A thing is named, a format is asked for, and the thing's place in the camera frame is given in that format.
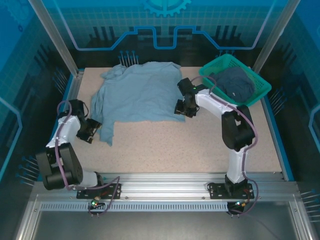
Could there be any aluminium frame post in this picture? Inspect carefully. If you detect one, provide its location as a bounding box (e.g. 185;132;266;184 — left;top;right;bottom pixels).
251;0;302;74
27;0;85;77

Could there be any green plastic mesh basket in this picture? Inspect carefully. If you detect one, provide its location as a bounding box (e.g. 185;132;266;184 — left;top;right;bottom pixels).
198;53;273;107

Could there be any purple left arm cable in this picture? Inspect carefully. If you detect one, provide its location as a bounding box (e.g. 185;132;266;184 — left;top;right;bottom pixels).
55;100;121;218

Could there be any slotted grey cable duct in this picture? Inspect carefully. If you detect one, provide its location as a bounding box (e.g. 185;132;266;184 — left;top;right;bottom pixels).
39;202;230;212

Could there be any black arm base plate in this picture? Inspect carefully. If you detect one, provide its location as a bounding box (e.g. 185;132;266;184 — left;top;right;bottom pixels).
207;181;255;200
76;183;123;200

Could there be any light blue t-shirt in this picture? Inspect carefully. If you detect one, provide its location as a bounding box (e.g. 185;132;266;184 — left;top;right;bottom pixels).
90;61;186;147

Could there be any aluminium front rail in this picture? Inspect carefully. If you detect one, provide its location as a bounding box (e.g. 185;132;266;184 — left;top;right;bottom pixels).
33;171;298;204

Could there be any dark blue t-shirt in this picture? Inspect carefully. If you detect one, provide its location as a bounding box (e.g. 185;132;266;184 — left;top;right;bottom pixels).
208;67;256;103

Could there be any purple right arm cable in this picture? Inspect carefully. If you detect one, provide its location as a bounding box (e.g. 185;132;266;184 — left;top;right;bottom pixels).
190;76;260;216

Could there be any thin black camera cable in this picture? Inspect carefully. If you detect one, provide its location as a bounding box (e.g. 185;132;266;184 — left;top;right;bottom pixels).
81;101;90;119

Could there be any grey metal lower shelf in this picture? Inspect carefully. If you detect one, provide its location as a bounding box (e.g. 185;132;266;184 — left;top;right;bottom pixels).
14;194;316;240

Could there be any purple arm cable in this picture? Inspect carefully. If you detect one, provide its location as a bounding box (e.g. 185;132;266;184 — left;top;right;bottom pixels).
55;100;121;218
190;76;260;216

